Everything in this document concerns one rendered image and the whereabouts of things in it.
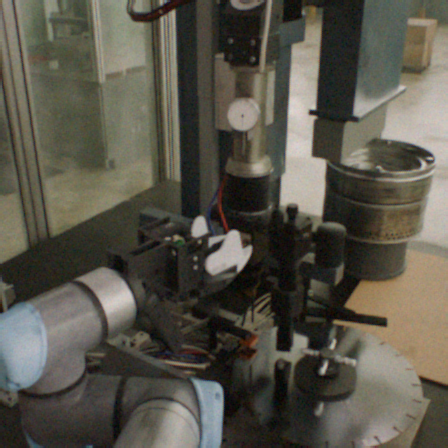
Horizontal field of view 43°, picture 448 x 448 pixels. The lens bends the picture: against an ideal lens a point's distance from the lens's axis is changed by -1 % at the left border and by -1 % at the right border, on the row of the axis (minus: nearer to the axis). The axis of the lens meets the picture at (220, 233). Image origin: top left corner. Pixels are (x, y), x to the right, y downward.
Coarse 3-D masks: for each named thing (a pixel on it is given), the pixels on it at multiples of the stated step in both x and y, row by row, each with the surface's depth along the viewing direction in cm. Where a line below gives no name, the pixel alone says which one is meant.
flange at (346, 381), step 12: (300, 360) 103; (312, 360) 103; (300, 372) 100; (312, 372) 100; (324, 372) 98; (336, 372) 98; (348, 372) 100; (300, 384) 98; (312, 384) 97; (324, 384) 97; (336, 384) 97; (348, 384) 97; (324, 396) 95; (336, 396) 95
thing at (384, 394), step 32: (256, 352) 106; (288, 352) 106; (352, 352) 106; (384, 352) 106; (256, 384) 99; (288, 384) 99; (384, 384) 99; (416, 384) 99; (288, 416) 92; (320, 416) 92; (352, 416) 92; (384, 416) 92; (416, 416) 92
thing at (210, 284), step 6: (228, 270) 72; (234, 270) 73; (204, 276) 71; (210, 276) 71; (216, 276) 71; (222, 276) 71; (228, 276) 72; (234, 276) 73; (204, 282) 69; (210, 282) 69; (216, 282) 70; (222, 282) 71; (228, 282) 72; (198, 288) 69; (204, 288) 69; (210, 288) 70; (216, 288) 70; (222, 288) 71; (198, 294) 70; (204, 294) 70
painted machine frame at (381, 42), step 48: (384, 0) 114; (192, 48) 147; (288, 48) 103; (336, 48) 108; (384, 48) 122; (192, 96) 153; (288, 96) 108; (336, 96) 112; (384, 96) 125; (192, 144) 160; (336, 144) 116; (192, 192) 166; (336, 240) 112
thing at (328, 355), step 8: (328, 344) 101; (304, 352) 99; (312, 352) 99; (320, 352) 98; (328, 352) 98; (320, 360) 98; (328, 360) 97; (336, 360) 97; (344, 360) 97; (352, 360) 97; (320, 368) 95; (328, 368) 98
